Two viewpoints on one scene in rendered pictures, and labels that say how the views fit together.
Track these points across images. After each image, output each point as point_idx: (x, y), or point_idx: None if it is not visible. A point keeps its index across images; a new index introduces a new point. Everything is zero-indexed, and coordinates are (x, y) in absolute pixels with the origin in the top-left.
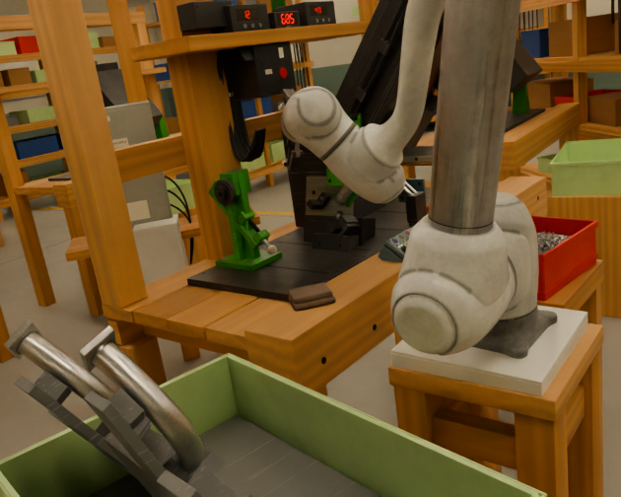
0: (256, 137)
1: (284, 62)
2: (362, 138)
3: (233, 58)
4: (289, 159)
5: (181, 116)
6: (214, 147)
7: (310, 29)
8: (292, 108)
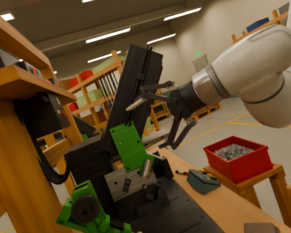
0: (69, 158)
1: (61, 107)
2: (287, 71)
3: (25, 107)
4: (172, 136)
5: None
6: (36, 180)
7: (63, 90)
8: (276, 41)
